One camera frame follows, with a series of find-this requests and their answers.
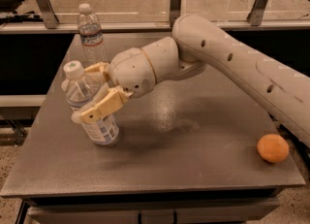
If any left metal bracket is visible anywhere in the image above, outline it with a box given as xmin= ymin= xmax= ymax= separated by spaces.
xmin=36 ymin=0 xmax=59 ymax=29

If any grey drawer under table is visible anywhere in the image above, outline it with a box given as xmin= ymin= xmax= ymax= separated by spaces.
xmin=27 ymin=197 xmax=279 ymax=224

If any middle metal bracket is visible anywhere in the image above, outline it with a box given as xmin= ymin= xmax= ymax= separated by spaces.
xmin=169 ymin=0 xmax=182 ymax=26

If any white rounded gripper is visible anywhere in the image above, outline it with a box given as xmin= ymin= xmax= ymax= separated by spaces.
xmin=71 ymin=48 xmax=156 ymax=124

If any clear plastic water bottle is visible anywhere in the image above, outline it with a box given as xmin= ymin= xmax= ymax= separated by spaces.
xmin=77 ymin=3 xmax=108 ymax=65

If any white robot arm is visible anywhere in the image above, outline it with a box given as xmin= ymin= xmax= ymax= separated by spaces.
xmin=72 ymin=15 xmax=310 ymax=145

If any blue label plastic bottle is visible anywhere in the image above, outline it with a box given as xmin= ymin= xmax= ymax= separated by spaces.
xmin=61 ymin=60 xmax=119 ymax=145

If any metal bracket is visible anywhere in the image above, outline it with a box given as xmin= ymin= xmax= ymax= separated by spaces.
xmin=169 ymin=0 xmax=182 ymax=26
xmin=36 ymin=0 xmax=59 ymax=29
xmin=247 ymin=0 xmax=268 ymax=26

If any metal rail behind table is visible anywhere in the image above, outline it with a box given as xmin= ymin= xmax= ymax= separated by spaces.
xmin=0 ymin=19 xmax=310 ymax=35

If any right metal bracket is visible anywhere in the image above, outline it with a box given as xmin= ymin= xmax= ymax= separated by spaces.
xmin=247 ymin=0 xmax=268 ymax=26

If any orange fruit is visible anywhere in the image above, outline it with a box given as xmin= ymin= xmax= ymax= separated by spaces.
xmin=257 ymin=134 xmax=290 ymax=163

